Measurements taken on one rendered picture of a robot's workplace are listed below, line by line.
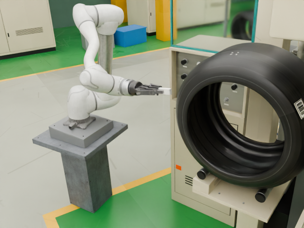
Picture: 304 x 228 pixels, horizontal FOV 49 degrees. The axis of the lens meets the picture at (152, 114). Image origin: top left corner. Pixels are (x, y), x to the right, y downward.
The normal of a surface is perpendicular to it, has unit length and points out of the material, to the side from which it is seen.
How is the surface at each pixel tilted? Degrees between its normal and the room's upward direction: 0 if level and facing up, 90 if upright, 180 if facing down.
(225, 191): 0
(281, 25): 90
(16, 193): 0
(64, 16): 90
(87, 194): 90
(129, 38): 90
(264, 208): 0
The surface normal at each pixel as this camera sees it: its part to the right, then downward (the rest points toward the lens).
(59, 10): 0.49, 0.37
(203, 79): -0.67, 0.22
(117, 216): -0.04, -0.89
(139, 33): 0.66, 0.31
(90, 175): 0.86, 0.20
